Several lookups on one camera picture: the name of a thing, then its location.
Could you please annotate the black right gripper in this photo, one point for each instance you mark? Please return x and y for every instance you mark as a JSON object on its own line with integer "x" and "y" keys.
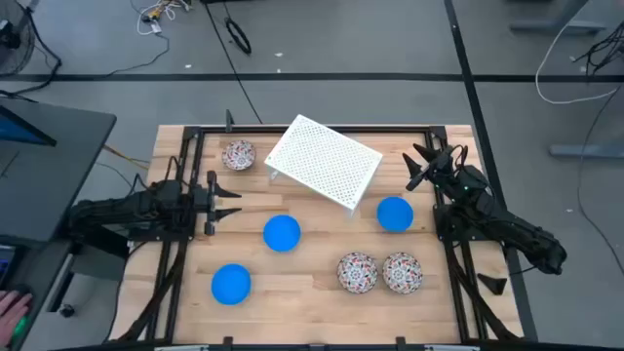
{"x": 446, "y": 168}

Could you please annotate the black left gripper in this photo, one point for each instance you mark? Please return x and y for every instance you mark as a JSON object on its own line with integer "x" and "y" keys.
{"x": 210, "y": 205}

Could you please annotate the floral patterned mini bowl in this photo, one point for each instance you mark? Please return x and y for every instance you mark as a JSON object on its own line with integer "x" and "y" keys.
{"x": 402, "y": 272}
{"x": 239, "y": 155}
{"x": 357, "y": 272}

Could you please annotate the blue mini bowl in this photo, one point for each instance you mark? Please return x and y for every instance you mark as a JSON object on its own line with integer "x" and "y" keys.
{"x": 395, "y": 214}
{"x": 282, "y": 233}
{"x": 231, "y": 284}

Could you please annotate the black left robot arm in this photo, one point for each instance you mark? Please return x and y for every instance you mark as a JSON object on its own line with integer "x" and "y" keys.
{"x": 146, "y": 205}

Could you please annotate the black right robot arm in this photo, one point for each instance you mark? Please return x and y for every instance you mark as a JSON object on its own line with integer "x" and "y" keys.
{"x": 512, "y": 229}

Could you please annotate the white perforated metal rack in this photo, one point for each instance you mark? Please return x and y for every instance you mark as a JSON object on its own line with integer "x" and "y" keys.
{"x": 322, "y": 161}

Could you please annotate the grey desk leg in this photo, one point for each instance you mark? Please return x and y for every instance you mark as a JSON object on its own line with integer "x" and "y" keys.
{"x": 585, "y": 151}
{"x": 560, "y": 27}

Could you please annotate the charcoal desk top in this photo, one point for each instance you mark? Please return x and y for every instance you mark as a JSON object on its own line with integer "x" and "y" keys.
{"x": 58, "y": 170}

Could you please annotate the black caster wheel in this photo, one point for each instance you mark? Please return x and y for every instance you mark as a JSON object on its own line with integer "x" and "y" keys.
{"x": 66, "y": 310}

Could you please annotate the grey side desk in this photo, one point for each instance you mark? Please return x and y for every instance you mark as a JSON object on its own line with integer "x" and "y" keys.
{"x": 44, "y": 273}

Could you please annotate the computer monitor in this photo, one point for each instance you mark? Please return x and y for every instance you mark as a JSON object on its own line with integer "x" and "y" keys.
{"x": 19, "y": 131}

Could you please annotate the black backlit keyboard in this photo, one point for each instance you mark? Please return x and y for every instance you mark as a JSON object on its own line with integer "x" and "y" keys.
{"x": 5, "y": 265}

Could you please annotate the person's hand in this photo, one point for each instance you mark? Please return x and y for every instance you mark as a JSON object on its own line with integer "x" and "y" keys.
{"x": 12, "y": 312}

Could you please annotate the black glowing computer mouse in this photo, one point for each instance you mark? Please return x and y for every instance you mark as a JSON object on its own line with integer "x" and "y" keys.
{"x": 20, "y": 331}

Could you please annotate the black floor fan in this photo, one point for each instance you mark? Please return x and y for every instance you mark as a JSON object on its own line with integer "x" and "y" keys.
{"x": 7, "y": 39}

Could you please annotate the small black upright bracket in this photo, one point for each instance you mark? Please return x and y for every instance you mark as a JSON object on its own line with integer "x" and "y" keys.
{"x": 228, "y": 121}

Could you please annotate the black triangular bracket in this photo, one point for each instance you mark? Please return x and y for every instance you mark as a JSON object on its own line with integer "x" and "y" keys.
{"x": 495, "y": 285}

